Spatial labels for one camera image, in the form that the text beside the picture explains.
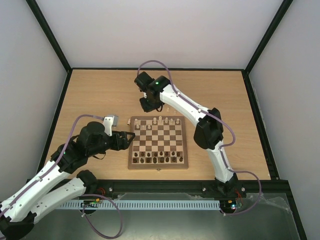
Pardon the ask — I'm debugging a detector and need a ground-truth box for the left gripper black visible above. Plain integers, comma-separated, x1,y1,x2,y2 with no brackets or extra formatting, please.
88,130,136,157

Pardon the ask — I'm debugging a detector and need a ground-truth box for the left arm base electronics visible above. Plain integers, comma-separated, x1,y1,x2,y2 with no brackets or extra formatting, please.
79,196,103,215

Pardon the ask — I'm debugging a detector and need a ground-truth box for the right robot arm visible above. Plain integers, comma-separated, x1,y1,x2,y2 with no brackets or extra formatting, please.
134,71,238,197

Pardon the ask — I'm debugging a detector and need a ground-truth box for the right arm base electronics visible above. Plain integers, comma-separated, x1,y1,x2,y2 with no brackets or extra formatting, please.
219,190,247,214

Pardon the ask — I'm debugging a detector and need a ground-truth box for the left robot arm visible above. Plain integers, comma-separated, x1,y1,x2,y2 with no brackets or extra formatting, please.
0,120,135,240

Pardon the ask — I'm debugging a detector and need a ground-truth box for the dark pieces front row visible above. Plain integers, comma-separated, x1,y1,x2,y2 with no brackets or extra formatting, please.
131,157,185,164

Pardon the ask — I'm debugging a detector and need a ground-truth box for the dark pieces row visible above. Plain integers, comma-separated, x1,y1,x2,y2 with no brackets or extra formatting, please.
131,157,185,164
132,151,184,158

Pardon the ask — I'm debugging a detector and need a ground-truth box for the dark pieces back row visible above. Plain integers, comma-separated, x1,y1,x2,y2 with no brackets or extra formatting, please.
132,151,184,158

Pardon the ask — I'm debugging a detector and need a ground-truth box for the wooden chess board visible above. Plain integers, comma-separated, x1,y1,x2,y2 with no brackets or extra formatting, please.
127,116,189,170

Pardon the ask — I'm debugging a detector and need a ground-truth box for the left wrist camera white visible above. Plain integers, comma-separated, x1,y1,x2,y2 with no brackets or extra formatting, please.
102,114,119,137

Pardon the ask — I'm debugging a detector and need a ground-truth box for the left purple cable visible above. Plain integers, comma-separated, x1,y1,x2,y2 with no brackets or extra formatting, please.
0,114,124,238

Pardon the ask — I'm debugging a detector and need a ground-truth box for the grey slotted cable duct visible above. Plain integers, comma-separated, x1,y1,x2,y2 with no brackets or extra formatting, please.
58,199,220,211

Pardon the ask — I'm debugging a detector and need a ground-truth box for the black aluminium frame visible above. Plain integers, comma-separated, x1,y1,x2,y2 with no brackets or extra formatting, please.
4,0,308,240

